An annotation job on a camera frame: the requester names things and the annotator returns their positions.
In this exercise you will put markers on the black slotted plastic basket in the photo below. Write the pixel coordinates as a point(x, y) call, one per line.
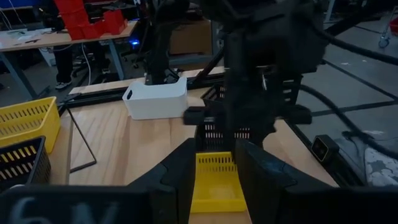
point(211, 101)
point(21, 168)

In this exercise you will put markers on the white plastic bin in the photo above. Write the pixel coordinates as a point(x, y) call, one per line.
point(155, 102)

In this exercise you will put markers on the wooden desk with grey legs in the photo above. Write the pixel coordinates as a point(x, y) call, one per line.
point(31, 39)

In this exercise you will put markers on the red storage bins stack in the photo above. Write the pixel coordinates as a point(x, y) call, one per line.
point(77, 18)

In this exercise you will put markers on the black diagonal frame strut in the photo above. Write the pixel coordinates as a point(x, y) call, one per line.
point(207, 66)

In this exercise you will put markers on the person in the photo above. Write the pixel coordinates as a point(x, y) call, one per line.
point(63, 65)

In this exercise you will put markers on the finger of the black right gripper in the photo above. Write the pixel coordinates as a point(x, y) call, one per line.
point(231, 137)
point(262, 133)

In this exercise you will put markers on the black aluminium table frame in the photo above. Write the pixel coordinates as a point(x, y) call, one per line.
point(102, 97)

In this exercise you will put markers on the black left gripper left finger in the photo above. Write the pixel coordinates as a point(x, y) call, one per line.
point(174, 186)

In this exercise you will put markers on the small black table camera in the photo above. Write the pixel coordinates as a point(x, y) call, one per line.
point(323, 149)

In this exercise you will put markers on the yellow slotted plastic basket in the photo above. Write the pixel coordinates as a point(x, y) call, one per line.
point(217, 186)
point(31, 124)

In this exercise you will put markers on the blue storage crate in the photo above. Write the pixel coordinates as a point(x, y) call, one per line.
point(18, 3)

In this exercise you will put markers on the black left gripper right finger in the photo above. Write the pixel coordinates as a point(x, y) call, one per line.
point(264, 186)

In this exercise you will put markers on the large cardboard box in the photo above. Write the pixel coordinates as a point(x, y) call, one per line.
point(191, 37)

